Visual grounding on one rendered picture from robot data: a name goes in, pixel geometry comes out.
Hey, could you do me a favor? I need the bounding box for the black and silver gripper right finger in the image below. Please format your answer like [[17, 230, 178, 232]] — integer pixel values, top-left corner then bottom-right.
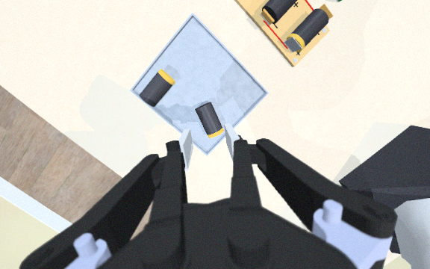
[[224, 123, 398, 269]]

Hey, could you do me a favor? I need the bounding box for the light blue tray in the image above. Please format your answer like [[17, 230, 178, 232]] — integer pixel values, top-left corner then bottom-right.
[[130, 13, 269, 156]]

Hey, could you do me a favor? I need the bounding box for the black battery with yellow end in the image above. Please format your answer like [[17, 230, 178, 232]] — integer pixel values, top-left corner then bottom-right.
[[262, 0, 298, 24], [195, 102, 224, 138], [286, 8, 328, 52], [140, 69, 175, 107]]

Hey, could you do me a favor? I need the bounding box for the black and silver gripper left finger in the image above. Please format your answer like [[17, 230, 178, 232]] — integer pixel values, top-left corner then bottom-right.
[[19, 129, 193, 269]]

